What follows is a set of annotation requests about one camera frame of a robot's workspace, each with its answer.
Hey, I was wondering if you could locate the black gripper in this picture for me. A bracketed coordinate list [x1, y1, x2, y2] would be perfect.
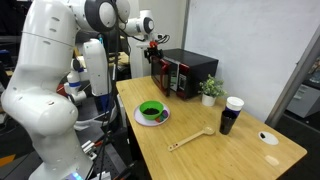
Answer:
[144, 47, 163, 62]

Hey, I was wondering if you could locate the black red microwave door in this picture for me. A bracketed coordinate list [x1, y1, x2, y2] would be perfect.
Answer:
[151, 56, 170, 96]

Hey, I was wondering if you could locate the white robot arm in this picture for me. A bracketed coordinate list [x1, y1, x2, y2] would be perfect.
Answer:
[1, 0, 154, 180]

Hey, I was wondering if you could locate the black microwave oven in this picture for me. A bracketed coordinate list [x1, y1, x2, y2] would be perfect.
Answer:
[164, 49, 218, 99]

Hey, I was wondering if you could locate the green bowl with dark contents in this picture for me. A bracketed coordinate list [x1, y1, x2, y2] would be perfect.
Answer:
[139, 100, 164, 120]

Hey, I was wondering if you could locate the purple item on plate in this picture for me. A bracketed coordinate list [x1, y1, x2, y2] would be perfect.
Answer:
[155, 110, 169, 123]

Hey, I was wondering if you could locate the white round plate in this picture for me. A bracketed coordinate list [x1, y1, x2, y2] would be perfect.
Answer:
[134, 104, 171, 127]

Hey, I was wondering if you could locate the small potted green plant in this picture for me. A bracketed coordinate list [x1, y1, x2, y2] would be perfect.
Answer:
[199, 75, 227, 107]

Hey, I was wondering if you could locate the wooden spoon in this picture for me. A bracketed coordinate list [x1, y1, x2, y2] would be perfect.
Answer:
[167, 126, 215, 152]

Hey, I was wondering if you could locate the dark tumbler cup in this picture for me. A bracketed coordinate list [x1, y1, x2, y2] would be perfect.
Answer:
[219, 110, 237, 135]

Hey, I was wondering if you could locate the grey drawer cabinet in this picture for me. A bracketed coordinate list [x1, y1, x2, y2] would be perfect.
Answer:
[287, 85, 320, 118]

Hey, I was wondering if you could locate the white table cable grommet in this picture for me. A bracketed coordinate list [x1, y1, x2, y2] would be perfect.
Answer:
[258, 131, 279, 145]

